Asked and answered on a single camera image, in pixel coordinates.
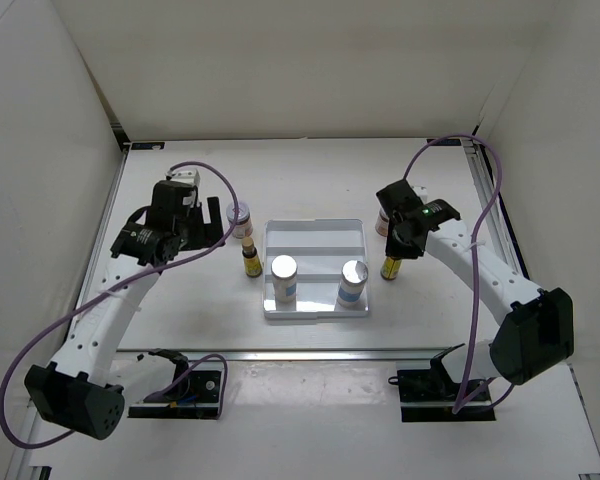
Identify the red-lid spice jar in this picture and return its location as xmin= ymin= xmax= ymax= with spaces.
xmin=226 ymin=201 xmax=253 ymax=239
xmin=375 ymin=208 xmax=389 ymax=237

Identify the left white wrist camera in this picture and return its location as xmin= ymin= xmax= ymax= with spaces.
xmin=166 ymin=167 xmax=200 ymax=187

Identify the white silver-cap bottle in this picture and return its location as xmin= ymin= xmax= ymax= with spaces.
xmin=271 ymin=255 xmax=298 ymax=303
xmin=337 ymin=260 xmax=369 ymax=307

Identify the right small yellow-label bottle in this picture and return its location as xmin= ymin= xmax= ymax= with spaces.
xmin=380 ymin=256 xmax=402 ymax=281

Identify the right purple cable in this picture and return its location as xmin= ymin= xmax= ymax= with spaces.
xmin=402 ymin=132 xmax=507 ymax=415

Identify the right blue corner label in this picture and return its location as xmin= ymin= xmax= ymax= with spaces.
xmin=427 ymin=137 xmax=462 ymax=147

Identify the left small yellow-label bottle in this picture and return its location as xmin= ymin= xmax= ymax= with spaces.
xmin=241 ymin=236 xmax=262 ymax=278

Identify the white three-compartment tray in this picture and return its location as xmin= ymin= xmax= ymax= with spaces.
xmin=261 ymin=219 xmax=370 ymax=322

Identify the left red-lid spice jar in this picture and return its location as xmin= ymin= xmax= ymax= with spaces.
xmin=226 ymin=201 xmax=253 ymax=239

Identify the left blue corner label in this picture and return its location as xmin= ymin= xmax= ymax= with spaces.
xmin=130 ymin=142 xmax=165 ymax=151

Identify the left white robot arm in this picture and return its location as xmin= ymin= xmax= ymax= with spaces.
xmin=24 ymin=171 xmax=226 ymax=440

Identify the blue corner label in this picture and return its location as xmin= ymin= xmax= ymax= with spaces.
xmin=130 ymin=142 xmax=165 ymax=151
xmin=427 ymin=137 xmax=462 ymax=147

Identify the aluminium front rail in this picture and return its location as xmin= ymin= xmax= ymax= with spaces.
xmin=54 ymin=348 xmax=521 ymax=364

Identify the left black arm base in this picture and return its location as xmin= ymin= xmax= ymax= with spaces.
xmin=127 ymin=349 xmax=228 ymax=420

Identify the small yellow-label bottle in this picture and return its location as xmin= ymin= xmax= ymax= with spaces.
xmin=380 ymin=256 xmax=402 ymax=281
xmin=241 ymin=236 xmax=262 ymax=278

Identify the right red-lid spice jar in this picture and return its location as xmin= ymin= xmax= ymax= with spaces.
xmin=375 ymin=208 xmax=389 ymax=237

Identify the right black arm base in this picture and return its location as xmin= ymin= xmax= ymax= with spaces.
xmin=387 ymin=345 xmax=496 ymax=423

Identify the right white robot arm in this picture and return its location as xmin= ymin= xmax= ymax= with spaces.
xmin=376 ymin=180 xmax=575 ymax=400

